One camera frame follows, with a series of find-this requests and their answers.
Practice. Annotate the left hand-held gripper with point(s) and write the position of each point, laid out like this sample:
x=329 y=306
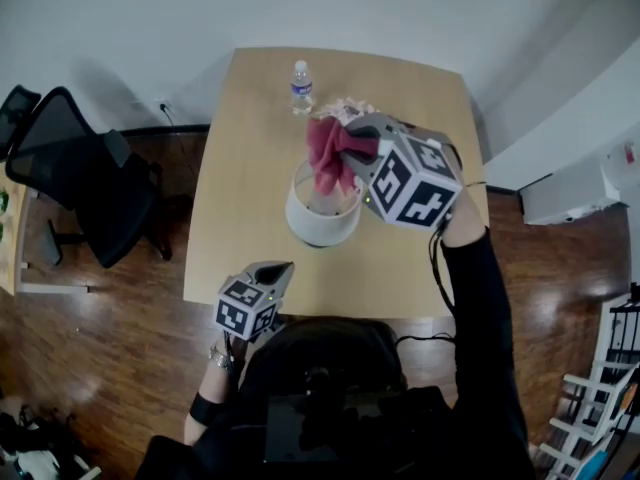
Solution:
x=245 y=313

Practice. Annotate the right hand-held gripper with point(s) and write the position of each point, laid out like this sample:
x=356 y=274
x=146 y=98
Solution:
x=415 y=188

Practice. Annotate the pink cloth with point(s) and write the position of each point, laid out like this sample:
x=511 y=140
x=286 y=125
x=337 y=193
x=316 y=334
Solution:
x=327 y=155

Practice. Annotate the white table lamp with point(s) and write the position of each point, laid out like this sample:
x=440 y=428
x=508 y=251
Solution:
x=320 y=225

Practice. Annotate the person's right forearm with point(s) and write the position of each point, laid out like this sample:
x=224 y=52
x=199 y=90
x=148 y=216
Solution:
x=480 y=293

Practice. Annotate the person's left forearm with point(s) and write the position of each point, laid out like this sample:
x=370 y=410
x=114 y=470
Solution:
x=212 y=385

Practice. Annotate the pink flowers in cream pot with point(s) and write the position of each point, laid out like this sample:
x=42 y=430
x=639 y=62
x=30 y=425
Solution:
x=345 y=108

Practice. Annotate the clear water bottle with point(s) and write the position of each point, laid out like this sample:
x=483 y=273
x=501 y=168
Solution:
x=301 y=88

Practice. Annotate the black wristband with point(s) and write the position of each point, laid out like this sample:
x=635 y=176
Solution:
x=205 y=409

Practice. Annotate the black chest harness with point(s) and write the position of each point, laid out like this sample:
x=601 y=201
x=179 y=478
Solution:
x=285 y=433

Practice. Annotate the black mesh headrest office chair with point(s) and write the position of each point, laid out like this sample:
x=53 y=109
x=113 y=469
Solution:
x=110 y=208

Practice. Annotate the person's black clothing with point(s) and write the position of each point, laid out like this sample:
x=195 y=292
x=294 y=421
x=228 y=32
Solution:
x=450 y=443

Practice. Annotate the clear water jug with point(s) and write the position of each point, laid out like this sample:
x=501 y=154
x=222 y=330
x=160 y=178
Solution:
x=622 y=163

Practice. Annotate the white leg wooden table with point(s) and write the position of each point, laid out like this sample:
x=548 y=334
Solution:
x=9 y=268

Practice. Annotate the black equipment pile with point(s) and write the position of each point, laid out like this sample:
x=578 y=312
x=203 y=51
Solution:
x=30 y=438

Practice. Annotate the black railing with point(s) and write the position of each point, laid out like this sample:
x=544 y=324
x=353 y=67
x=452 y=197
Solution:
x=625 y=318

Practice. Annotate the orange tray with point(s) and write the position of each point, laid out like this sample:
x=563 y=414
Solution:
x=630 y=403

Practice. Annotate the blue box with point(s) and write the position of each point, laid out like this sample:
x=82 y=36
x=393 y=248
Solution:
x=595 y=465

